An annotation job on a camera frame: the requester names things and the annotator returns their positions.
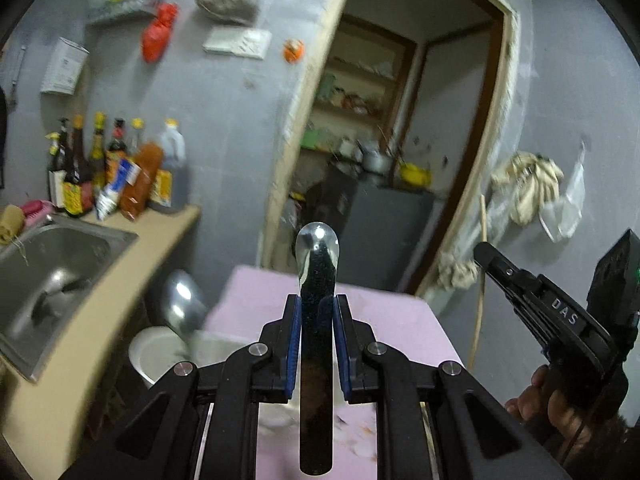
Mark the grey metal pot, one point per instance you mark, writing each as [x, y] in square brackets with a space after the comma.
[376, 161]

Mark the yellow pot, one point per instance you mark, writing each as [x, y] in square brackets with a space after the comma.
[415, 174]

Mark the stainless steel sink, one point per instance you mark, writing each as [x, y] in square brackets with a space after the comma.
[55, 270]

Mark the person's right forearm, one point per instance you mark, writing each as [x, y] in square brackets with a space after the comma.
[600, 450]

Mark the person's right hand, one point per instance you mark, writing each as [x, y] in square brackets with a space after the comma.
[530, 405]

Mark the grey cabinet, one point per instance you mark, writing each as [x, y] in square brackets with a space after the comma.
[395, 230]

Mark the pink tablecloth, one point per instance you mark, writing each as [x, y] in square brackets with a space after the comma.
[390, 320]

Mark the green box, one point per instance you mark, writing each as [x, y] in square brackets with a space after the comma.
[310, 140]

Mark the white utensil container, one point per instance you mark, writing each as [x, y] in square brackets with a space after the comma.
[155, 355]

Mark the wooden pantry shelf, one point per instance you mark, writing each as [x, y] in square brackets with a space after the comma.
[360, 80]

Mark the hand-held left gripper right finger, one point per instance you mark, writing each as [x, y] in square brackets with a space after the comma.
[342, 345]

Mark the orange sauce pouch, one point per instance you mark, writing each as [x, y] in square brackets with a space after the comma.
[142, 180]

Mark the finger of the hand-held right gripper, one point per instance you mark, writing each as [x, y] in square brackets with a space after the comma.
[505, 270]

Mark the metal ladle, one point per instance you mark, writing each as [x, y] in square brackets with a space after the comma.
[182, 305]

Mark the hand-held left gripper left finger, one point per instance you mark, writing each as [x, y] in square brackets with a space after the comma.
[291, 345]

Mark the red plastic bag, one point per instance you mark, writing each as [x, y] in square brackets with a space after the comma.
[157, 35]

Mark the metal spoon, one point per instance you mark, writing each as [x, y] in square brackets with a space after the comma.
[316, 385]

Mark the wooden door frame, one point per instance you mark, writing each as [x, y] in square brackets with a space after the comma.
[291, 160]

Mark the yellow dish cloth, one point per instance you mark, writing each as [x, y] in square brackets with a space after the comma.
[11, 222]

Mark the large dark vinegar jug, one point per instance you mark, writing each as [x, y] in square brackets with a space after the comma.
[170, 160]

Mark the white wall box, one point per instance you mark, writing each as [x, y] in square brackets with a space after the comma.
[62, 65]

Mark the beige rag mop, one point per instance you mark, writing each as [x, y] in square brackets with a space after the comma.
[530, 180]

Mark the white and blue packet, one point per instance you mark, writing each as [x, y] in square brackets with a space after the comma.
[114, 187]

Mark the row of sauce bottles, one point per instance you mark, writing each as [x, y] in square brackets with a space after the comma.
[75, 170]

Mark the clear plastic bag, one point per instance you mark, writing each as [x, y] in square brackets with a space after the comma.
[567, 200]

